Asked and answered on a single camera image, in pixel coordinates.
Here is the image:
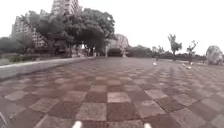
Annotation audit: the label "white shell canopy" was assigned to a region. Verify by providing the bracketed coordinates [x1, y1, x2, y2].
[104, 33, 130, 58]

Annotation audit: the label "red and grey chequered paving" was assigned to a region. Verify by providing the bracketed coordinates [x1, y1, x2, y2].
[0, 56, 224, 128]

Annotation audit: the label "group of large trees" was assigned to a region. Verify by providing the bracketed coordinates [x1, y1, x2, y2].
[0, 7, 118, 58]

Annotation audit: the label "thin tree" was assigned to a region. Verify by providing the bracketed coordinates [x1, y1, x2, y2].
[186, 39, 199, 63]
[167, 33, 183, 60]

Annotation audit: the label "robot's own part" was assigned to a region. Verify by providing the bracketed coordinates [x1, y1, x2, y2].
[72, 120, 83, 128]
[143, 122, 153, 128]

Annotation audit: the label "tall apartment buildings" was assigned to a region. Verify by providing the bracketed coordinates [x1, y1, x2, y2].
[10, 0, 81, 50]

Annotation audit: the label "round pale sculpture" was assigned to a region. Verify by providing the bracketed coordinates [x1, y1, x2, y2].
[205, 45, 224, 66]

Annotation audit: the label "low grey wall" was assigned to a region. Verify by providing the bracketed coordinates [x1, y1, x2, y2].
[0, 56, 96, 80]

